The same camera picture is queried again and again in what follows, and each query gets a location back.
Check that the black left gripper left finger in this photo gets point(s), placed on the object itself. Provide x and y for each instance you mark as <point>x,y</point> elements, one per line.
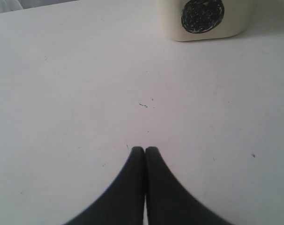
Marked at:
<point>122,203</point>

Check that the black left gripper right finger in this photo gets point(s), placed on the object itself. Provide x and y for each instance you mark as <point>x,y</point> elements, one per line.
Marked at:
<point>168,202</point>

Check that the cream bin with circle mark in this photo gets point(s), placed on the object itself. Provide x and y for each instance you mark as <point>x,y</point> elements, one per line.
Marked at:
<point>191,20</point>

